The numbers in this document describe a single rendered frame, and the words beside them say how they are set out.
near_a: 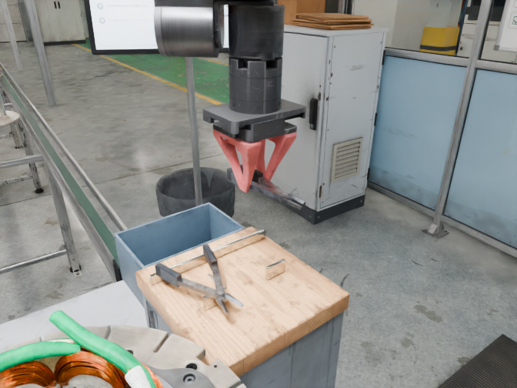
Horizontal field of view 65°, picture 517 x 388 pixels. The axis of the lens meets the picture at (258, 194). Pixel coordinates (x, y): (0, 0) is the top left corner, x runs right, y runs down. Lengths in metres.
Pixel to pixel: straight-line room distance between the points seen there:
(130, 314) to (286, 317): 0.52
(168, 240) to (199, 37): 0.37
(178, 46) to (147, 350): 0.29
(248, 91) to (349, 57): 2.08
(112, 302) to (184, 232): 0.33
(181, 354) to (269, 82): 0.28
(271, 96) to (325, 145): 2.10
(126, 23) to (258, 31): 0.85
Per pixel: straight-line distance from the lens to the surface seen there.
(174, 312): 0.49
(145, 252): 0.69
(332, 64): 2.41
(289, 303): 0.49
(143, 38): 1.24
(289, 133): 0.46
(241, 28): 0.42
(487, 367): 2.04
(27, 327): 0.99
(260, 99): 0.43
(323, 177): 2.60
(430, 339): 2.07
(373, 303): 2.17
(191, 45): 0.43
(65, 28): 13.82
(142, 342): 0.42
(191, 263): 0.54
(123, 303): 0.97
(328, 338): 0.54
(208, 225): 0.72
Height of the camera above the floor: 1.39
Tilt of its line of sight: 26 degrees down
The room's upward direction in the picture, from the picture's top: straight up
